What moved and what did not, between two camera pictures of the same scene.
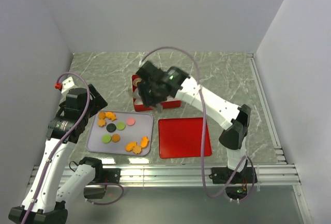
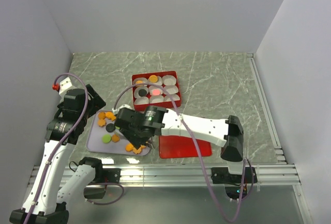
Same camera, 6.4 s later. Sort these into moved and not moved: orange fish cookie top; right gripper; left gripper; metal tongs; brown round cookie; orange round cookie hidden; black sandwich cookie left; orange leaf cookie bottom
Moved: right gripper; metal tongs; orange round cookie hidden
Not moved: black sandwich cookie left; orange leaf cookie bottom; orange fish cookie top; left gripper; brown round cookie
